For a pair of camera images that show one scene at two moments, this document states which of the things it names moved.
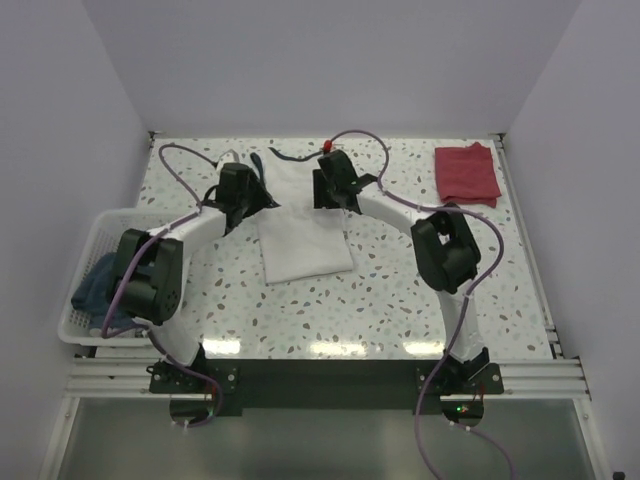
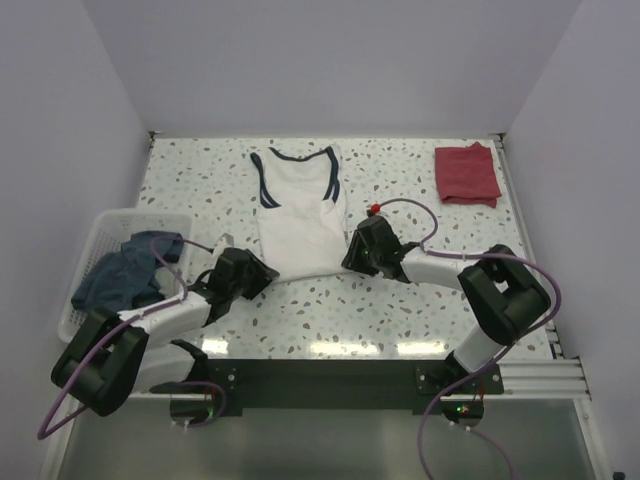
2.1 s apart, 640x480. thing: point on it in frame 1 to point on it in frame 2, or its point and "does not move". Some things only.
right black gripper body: [334, 190] to [362, 259]
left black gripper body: [255, 198] to [241, 288]
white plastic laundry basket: [105, 238] does not move
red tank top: [467, 174] does not move
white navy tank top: [297, 240] does not move
